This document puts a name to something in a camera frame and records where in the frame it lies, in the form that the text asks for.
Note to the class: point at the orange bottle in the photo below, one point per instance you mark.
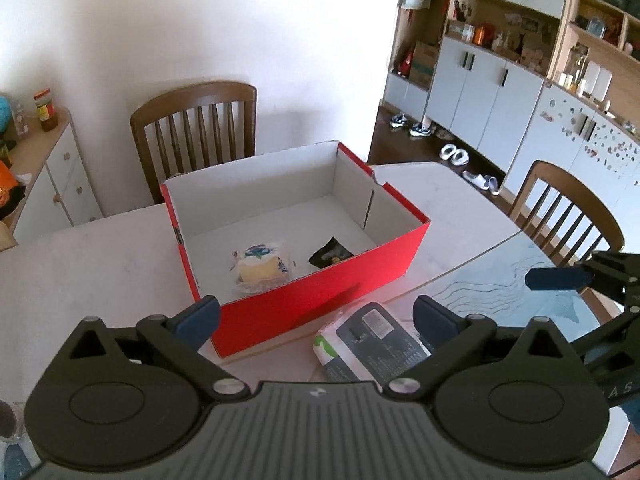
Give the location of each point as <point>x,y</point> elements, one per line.
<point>480,35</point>

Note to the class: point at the orange snack bag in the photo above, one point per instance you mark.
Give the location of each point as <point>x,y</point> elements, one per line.
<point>7,182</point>

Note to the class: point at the cardboard carton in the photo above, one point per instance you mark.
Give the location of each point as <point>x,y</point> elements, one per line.
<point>424,65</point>

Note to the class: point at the white slipper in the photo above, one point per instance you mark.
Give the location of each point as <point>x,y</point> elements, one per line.
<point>474,178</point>
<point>491,185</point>

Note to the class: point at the black snack packet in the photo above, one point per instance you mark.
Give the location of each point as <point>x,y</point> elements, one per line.
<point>327,254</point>

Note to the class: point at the white wood-top sideboard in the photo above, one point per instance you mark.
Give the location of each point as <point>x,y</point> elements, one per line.
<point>60,170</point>

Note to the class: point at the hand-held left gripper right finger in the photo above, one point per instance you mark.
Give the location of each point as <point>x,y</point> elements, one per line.
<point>432,317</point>

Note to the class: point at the small clear bottle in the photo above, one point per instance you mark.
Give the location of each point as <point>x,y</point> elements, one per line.
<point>20,122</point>

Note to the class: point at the white grey tissue pack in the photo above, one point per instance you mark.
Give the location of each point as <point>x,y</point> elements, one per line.
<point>372,345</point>

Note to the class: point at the white shoe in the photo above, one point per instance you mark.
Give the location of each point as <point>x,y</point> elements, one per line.
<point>460,157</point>
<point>446,152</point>

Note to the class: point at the blue globe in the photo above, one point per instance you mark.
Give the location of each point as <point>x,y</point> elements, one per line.
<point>4,112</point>

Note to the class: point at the dark sneaker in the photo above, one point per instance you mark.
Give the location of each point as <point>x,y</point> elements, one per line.
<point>398,121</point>
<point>421,130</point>

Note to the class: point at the red cardboard box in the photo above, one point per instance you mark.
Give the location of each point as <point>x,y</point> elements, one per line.
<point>310,300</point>

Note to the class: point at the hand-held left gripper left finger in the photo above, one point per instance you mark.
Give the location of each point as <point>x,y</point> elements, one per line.
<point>200,317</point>

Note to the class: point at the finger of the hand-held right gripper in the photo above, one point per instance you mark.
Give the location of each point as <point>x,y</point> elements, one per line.
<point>555,278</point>
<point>607,332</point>

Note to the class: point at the white desktop table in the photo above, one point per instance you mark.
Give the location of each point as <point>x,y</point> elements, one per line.
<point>100,260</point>

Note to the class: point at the yellow snack packet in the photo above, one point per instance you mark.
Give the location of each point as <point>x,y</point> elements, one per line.
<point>257,270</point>

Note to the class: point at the red bag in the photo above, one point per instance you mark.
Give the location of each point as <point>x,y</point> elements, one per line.
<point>407,62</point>

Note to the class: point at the red-lidded sauce jar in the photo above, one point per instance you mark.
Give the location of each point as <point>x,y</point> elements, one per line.
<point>46,110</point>

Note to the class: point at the wooden slat-back chair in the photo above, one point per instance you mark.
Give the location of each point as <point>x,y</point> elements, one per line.
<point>565,180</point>
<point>195,97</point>

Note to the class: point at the white and wood wall cabinet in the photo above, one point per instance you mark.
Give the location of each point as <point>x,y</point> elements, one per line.
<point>480,95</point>

